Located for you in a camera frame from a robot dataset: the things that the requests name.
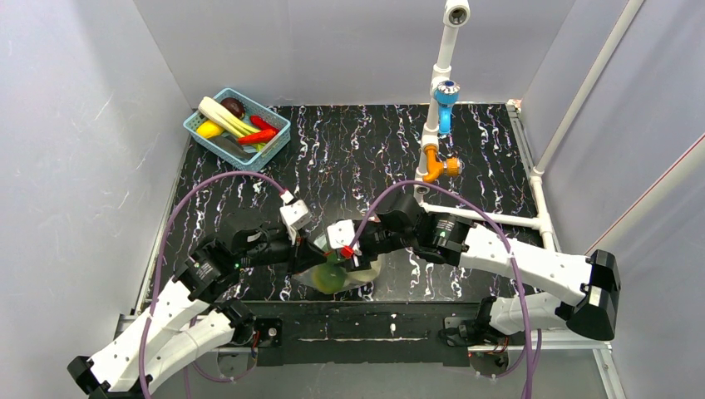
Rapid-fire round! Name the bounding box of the green yellow mango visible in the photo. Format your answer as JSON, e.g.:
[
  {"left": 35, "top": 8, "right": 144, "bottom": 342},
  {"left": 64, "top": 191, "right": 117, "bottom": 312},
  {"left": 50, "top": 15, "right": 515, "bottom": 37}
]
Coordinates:
[{"left": 311, "top": 264, "right": 348, "bottom": 294}]

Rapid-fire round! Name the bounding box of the clear zip bag orange zipper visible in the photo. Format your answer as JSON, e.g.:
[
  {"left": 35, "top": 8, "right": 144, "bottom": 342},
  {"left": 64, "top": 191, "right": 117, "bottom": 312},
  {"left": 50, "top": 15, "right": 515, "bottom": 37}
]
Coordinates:
[{"left": 293, "top": 253, "right": 382, "bottom": 294}]

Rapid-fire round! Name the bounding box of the green lettuce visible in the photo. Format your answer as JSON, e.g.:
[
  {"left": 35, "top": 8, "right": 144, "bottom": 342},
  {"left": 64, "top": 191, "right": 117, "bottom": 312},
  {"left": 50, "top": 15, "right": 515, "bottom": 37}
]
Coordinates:
[{"left": 325, "top": 255, "right": 382, "bottom": 291}]

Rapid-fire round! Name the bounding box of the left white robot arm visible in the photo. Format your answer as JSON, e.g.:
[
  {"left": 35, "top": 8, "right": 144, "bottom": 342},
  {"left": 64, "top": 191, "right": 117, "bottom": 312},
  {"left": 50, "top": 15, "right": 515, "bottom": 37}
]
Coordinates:
[{"left": 67, "top": 224, "right": 327, "bottom": 398}]

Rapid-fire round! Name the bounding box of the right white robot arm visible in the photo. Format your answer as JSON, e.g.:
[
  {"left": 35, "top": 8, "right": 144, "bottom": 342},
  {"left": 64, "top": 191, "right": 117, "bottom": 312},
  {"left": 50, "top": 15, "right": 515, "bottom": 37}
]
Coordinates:
[{"left": 328, "top": 192, "right": 622, "bottom": 342}]

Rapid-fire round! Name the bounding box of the orange pipe fitting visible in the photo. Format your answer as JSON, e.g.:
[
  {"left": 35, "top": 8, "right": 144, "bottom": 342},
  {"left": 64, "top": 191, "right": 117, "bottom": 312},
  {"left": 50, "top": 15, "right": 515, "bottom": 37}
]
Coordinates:
[{"left": 422, "top": 144, "right": 464, "bottom": 183}]

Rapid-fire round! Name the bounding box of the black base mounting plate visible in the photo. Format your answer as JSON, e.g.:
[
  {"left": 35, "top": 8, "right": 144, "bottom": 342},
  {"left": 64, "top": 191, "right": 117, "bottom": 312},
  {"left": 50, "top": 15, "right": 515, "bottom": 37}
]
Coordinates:
[{"left": 246, "top": 301, "right": 481, "bottom": 367}]

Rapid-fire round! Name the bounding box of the red chili pepper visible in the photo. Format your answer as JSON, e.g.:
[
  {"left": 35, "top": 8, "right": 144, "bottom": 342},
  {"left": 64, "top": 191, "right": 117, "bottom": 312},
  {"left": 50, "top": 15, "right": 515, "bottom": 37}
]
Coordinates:
[{"left": 238, "top": 129, "right": 279, "bottom": 145}]

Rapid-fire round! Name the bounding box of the white bun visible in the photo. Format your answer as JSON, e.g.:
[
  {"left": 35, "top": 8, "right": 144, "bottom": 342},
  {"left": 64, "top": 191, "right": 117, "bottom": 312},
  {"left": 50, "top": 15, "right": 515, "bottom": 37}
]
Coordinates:
[{"left": 198, "top": 96, "right": 260, "bottom": 138}]

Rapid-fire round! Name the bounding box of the yellow lemon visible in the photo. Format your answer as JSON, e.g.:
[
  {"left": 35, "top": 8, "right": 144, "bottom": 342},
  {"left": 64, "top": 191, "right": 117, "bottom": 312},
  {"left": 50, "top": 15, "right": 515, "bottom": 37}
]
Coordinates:
[{"left": 195, "top": 120, "right": 225, "bottom": 140}]

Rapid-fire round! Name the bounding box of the blue pipe fitting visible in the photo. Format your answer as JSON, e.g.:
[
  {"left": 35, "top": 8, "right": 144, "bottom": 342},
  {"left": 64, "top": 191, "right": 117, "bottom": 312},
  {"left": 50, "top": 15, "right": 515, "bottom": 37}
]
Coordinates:
[{"left": 433, "top": 80, "right": 461, "bottom": 136}]

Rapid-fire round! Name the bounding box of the dark purple fruit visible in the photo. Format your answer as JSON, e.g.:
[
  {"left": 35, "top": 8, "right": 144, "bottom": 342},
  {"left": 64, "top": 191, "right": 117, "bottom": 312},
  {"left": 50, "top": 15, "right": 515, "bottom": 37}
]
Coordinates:
[{"left": 220, "top": 97, "right": 246, "bottom": 120}]

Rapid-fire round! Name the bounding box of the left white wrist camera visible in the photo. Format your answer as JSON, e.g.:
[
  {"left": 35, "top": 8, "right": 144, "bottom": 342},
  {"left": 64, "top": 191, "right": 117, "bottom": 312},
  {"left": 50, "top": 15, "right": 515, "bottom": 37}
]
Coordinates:
[{"left": 279, "top": 190, "right": 312, "bottom": 244}]

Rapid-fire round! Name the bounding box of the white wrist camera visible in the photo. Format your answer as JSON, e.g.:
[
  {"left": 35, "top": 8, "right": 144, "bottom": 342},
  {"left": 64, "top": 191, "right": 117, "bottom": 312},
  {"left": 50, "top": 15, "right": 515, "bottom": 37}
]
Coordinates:
[
  {"left": 325, "top": 219, "right": 362, "bottom": 260},
  {"left": 279, "top": 190, "right": 312, "bottom": 244}
]

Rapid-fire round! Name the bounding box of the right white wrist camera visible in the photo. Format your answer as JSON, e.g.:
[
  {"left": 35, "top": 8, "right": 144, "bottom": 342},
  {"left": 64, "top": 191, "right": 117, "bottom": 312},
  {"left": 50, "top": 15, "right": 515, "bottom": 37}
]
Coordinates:
[{"left": 325, "top": 219, "right": 362, "bottom": 260}]

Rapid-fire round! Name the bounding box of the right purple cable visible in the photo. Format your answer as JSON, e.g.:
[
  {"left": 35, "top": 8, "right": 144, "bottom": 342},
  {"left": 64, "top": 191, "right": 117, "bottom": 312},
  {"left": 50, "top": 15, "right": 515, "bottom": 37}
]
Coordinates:
[{"left": 347, "top": 180, "right": 544, "bottom": 399}]

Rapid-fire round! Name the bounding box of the purple cable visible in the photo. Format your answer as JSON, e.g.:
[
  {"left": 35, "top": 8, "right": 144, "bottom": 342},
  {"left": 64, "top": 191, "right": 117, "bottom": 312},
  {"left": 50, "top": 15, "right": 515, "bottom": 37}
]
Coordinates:
[
  {"left": 347, "top": 180, "right": 544, "bottom": 399},
  {"left": 137, "top": 170, "right": 290, "bottom": 399}
]

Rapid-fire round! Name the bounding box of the aluminium rail frame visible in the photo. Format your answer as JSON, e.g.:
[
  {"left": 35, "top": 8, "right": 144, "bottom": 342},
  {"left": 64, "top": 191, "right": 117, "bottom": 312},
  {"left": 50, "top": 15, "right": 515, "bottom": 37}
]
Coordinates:
[{"left": 99, "top": 311, "right": 626, "bottom": 399}]

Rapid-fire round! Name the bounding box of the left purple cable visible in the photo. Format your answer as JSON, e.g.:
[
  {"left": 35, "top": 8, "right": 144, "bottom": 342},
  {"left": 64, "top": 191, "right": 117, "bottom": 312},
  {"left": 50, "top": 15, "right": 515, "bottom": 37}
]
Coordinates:
[{"left": 137, "top": 170, "right": 290, "bottom": 399}]

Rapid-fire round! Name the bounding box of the white pvc pipe frame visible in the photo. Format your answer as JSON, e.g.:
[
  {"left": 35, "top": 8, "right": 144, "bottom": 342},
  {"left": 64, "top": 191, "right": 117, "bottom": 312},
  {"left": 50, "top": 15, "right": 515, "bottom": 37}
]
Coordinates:
[{"left": 410, "top": 0, "right": 705, "bottom": 254}]

